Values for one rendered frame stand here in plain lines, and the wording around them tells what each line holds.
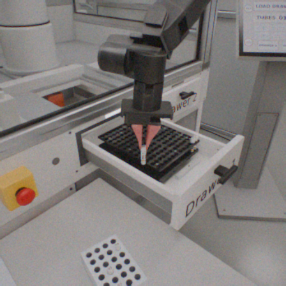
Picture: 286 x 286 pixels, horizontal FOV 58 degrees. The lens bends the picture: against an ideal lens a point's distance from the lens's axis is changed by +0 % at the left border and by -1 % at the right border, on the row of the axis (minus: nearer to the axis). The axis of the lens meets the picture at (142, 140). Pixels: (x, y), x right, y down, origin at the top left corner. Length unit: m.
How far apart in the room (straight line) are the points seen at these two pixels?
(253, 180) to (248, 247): 0.47
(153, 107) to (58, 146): 0.30
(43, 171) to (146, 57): 0.40
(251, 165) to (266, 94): 0.49
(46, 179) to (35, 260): 0.19
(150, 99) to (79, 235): 0.37
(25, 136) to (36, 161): 0.08
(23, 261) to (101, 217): 0.20
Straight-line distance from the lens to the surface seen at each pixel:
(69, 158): 0.73
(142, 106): 0.49
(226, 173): 0.61
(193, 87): 1.07
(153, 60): 0.47
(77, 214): 0.72
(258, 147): 1.76
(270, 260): 1.67
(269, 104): 1.62
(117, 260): 0.58
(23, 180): 0.63
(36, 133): 0.64
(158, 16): 0.49
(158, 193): 0.59
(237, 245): 1.66
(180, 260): 0.63
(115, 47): 0.51
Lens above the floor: 1.28
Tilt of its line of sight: 33 degrees down
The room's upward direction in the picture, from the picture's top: straight up
